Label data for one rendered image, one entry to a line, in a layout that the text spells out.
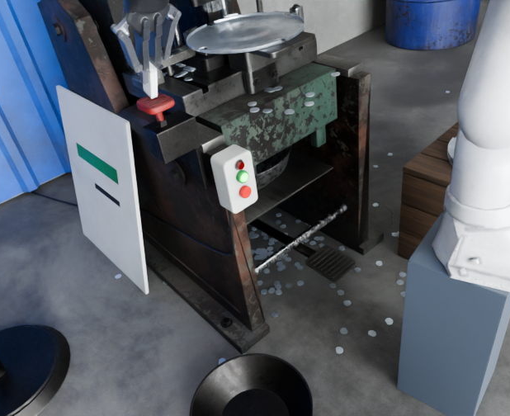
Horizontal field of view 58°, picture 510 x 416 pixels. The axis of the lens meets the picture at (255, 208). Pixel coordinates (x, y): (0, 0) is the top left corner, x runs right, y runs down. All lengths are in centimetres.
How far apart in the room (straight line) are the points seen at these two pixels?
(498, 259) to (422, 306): 20
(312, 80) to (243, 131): 24
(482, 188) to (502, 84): 21
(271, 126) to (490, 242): 57
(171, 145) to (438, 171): 77
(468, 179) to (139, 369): 102
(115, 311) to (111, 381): 27
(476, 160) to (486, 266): 21
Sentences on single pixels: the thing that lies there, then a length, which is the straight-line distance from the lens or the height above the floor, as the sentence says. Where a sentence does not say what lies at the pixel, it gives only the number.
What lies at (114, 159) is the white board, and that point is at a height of 45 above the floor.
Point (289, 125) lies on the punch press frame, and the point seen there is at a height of 56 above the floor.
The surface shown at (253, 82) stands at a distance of 118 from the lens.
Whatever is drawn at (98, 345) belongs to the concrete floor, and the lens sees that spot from 155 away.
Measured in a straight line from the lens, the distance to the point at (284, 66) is 128.
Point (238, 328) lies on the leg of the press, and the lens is 140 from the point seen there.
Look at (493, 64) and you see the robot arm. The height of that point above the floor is 85.
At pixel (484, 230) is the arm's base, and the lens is 90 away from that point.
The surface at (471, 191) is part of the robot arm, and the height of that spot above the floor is 62.
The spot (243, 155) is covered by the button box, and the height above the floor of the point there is 62.
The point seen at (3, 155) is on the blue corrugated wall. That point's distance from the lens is 235.
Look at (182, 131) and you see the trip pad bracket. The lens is 98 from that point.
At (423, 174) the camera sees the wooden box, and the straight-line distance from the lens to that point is 139.
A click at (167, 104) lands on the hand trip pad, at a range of 94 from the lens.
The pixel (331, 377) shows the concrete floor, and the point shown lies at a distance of 132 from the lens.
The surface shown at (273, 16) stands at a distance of 130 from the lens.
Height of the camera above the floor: 111
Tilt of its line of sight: 37 degrees down
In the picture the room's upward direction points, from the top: 10 degrees counter-clockwise
